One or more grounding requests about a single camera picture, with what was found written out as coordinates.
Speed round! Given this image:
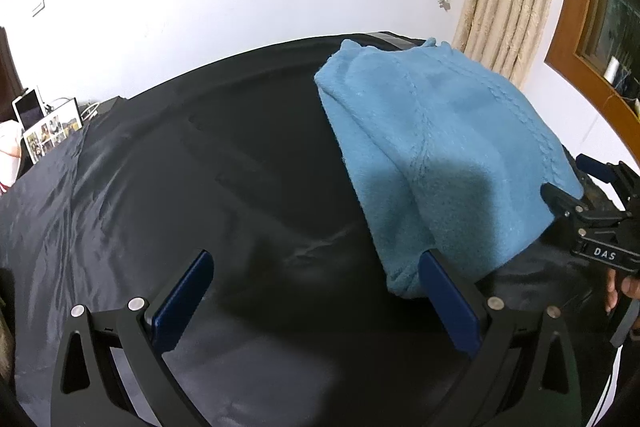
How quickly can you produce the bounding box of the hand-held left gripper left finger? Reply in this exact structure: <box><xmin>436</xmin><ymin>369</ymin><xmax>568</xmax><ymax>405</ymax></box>
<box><xmin>50</xmin><ymin>249</ymin><xmax>216</xmax><ymax>427</ymax></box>

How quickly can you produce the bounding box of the person's right hand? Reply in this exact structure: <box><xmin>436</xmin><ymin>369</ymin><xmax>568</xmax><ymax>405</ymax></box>
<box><xmin>604</xmin><ymin>266</ymin><xmax>640</xmax><ymax>314</ymax></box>

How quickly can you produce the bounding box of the dark wooden headboard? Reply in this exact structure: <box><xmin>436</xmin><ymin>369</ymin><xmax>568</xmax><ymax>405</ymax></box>
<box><xmin>0</xmin><ymin>27</ymin><xmax>23</xmax><ymax>122</ymax></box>

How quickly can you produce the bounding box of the wooden window frame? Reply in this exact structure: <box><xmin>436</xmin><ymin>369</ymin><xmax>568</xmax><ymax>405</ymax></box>
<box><xmin>544</xmin><ymin>0</ymin><xmax>640</xmax><ymax>142</ymax></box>

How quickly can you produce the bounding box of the photo collage frame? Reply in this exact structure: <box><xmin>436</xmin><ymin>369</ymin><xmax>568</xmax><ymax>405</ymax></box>
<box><xmin>22</xmin><ymin>112</ymin><xmax>83</xmax><ymax>165</ymax></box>

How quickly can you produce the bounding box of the pink striped pillow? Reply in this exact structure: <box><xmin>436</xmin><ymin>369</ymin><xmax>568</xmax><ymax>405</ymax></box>
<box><xmin>0</xmin><ymin>119</ymin><xmax>26</xmax><ymax>195</ymax></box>

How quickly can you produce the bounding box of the black satin sheet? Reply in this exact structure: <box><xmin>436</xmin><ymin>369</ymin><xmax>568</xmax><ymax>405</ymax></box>
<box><xmin>0</xmin><ymin>32</ymin><xmax>640</xmax><ymax>427</ymax></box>

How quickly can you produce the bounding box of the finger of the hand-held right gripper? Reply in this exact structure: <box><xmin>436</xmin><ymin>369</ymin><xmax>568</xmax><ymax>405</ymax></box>
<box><xmin>540</xmin><ymin>183</ymin><xmax>592</xmax><ymax>222</ymax></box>
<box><xmin>575</xmin><ymin>153</ymin><xmax>621</xmax><ymax>184</ymax></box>

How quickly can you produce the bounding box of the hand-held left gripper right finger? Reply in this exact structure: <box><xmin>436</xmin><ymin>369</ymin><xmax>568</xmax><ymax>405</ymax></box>
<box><xmin>419</xmin><ymin>249</ymin><xmax>583</xmax><ymax>427</ymax></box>

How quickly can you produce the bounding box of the white tablet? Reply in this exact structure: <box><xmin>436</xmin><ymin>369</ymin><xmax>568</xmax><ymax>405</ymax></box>
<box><xmin>12</xmin><ymin>88</ymin><xmax>46</xmax><ymax>128</ymax></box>

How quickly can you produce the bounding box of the teal knit sweater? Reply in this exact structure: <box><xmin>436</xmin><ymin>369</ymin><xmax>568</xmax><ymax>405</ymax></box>
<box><xmin>314</xmin><ymin>38</ymin><xmax>583</xmax><ymax>300</ymax></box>

